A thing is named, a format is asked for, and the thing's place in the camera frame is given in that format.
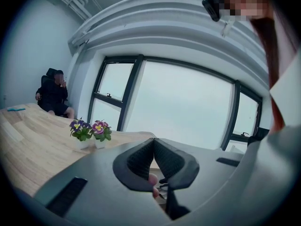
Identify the pink flowers in white pot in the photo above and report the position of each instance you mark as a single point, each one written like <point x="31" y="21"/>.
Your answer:
<point x="101" y="132"/>

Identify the black framed window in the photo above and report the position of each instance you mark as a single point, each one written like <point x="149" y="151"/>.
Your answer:
<point x="136" y="91"/>
<point x="236" y="116"/>

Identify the white ceiling pipes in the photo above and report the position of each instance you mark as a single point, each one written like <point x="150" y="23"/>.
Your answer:
<point x="75" y="1"/>

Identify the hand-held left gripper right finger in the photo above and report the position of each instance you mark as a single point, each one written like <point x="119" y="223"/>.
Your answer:
<point x="178" y="168"/>

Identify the black head-worn camera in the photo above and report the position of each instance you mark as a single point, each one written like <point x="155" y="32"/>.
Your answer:
<point x="211" y="6"/>

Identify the person's light shirt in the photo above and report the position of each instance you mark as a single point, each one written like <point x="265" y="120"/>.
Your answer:
<point x="287" y="98"/>

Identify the person's face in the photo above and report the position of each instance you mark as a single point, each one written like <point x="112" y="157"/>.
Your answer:
<point x="244" y="1"/>

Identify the purple flowers in white pot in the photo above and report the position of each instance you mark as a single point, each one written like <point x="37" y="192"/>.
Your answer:
<point x="80" y="131"/>

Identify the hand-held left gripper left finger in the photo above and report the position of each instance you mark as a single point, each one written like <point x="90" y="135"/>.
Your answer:
<point x="131" y="171"/>

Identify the blue pen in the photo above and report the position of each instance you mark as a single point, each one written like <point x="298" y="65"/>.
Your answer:
<point x="16" y="109"/>

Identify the black office chair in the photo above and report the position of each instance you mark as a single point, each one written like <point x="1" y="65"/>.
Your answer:
<point x="44" y="81"/>

